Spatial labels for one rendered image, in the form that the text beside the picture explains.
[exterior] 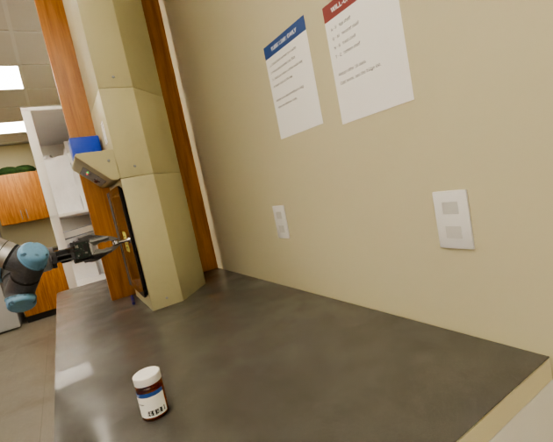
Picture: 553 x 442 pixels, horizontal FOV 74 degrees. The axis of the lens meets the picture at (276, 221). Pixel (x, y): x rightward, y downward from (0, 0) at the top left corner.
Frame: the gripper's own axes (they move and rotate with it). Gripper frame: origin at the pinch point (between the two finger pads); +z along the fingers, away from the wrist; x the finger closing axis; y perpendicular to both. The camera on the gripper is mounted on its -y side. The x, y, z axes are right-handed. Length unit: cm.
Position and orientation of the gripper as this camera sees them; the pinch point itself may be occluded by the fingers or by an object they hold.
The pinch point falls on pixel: (114, 242)
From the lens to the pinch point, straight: 143.7
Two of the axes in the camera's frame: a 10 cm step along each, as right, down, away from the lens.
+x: -2.2, -9.7, -0.7
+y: 5.1, -0.6, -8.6
